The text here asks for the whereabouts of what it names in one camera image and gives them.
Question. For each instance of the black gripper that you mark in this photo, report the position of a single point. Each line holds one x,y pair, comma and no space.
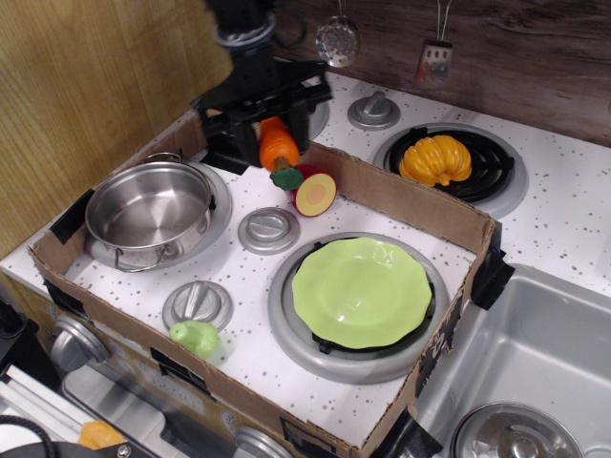
261,86

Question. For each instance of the orange toy carrot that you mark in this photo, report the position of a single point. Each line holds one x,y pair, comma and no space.
279,154

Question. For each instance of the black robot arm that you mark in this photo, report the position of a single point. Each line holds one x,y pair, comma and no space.
250,25

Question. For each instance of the light green plastic plate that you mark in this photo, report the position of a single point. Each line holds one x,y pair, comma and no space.
361,293

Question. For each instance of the red halved toy fruit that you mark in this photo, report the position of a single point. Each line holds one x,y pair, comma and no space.
316,193

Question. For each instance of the middle silver stove knob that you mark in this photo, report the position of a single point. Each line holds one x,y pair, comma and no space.
269,231

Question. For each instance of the silver stove knob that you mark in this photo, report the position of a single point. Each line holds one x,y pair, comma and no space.
374,113
269,231
199,301

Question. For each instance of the back silver stove knob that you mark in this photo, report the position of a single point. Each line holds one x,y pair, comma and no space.
374,113

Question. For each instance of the hanging silver slotted ladle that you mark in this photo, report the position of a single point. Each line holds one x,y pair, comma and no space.
338,40

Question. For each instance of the stainless steel pot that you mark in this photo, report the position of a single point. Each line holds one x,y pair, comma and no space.
150,214

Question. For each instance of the yellow toy pumpkin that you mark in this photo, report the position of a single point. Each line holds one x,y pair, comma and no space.
438,160

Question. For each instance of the hanging silver slotted spatula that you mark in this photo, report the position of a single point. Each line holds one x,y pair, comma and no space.
435,60

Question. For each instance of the front silver stove knob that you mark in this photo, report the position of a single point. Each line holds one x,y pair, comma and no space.
199,301

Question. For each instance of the brown cardboard fence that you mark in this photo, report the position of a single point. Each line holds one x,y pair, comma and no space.
250,374

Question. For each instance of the light green toy vegetable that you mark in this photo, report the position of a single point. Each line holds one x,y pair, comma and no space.
200,338

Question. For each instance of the back right black burner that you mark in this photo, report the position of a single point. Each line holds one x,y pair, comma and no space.
498,182

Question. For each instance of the front right black burner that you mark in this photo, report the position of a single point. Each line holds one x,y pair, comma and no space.
330,360

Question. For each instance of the silver oven knob left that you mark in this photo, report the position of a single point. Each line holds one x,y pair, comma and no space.
75,346

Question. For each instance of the silver oven knob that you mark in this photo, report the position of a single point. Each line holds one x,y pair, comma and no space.
75,346
252,443

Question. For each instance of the silver oven knob right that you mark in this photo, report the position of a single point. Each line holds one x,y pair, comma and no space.
252,443

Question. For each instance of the grey toy sink basin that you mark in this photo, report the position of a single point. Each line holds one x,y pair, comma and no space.
544,343

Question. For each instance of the orange toy piece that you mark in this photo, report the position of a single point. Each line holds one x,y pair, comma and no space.
98,434

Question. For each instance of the silver pot lid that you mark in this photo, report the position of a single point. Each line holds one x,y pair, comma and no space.
512,430

